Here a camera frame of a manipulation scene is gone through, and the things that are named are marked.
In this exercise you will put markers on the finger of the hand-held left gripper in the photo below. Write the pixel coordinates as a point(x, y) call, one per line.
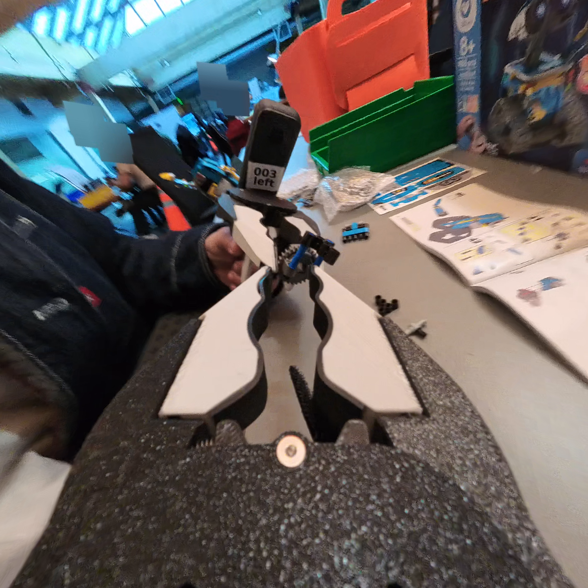
point(287, 227)
point(255, 234)

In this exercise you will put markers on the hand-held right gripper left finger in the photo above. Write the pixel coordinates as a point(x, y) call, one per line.
point(211, 363)

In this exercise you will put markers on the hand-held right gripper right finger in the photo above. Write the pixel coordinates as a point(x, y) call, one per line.
point(367, 363)

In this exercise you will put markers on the blue black pin connector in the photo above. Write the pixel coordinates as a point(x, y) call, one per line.
point(326, 250)

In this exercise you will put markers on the person's left forearm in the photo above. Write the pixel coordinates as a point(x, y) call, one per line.
point(160, 266)

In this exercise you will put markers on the grey desk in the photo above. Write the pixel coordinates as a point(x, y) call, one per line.
point(482, 390)

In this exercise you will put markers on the person's left hand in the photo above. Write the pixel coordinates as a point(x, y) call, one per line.
point(223, 257)

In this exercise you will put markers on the small clear plastic bag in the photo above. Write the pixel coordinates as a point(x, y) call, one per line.
point(301, 186)

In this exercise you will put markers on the black connector cluster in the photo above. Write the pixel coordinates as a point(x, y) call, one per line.
point(386, 305)

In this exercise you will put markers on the grey T-shaped connector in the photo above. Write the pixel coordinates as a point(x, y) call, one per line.
point(417, 328)

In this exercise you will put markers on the blue black beam assembly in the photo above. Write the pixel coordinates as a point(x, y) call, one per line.
point(356, 233)

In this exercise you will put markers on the large clear plastic bag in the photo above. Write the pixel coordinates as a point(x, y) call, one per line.
point(353, 188)

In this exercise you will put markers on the orange traffic cone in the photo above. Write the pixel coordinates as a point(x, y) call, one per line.
point(174, 216)

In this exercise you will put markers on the green plastic bin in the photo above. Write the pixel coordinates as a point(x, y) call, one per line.
point(390, 138)

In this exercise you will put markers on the orange plastic carrier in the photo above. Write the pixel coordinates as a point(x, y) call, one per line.
point(367, 55)

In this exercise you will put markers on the blue sticker sheet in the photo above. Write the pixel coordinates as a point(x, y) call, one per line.
point(422, 183)

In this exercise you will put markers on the dark denim jacket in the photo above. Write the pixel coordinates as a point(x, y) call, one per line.
point(55, 298)

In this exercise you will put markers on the instruction booklet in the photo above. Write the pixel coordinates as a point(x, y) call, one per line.
point(528, 275)

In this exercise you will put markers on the white shirt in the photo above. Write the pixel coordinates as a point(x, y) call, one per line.
point(27, 505)

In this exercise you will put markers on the dark blue toy box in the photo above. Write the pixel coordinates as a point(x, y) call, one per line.
point(528, 92)

